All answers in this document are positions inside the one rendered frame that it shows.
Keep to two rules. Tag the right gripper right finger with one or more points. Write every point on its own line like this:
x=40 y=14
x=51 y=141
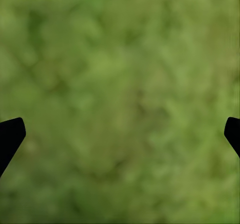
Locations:
x=232 y=133

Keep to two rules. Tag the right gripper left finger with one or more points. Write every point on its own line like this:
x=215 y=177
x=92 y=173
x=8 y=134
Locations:
x=12 y=134

